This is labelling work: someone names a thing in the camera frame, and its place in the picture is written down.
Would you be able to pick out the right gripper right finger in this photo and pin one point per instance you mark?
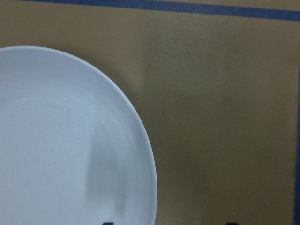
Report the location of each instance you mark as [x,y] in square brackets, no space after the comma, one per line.
[232,223]

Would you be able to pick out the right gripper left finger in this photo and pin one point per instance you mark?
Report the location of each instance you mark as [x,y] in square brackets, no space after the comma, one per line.
[108,223]

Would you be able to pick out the light blue plate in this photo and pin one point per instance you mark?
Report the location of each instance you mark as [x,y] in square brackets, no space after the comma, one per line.
[73,150]

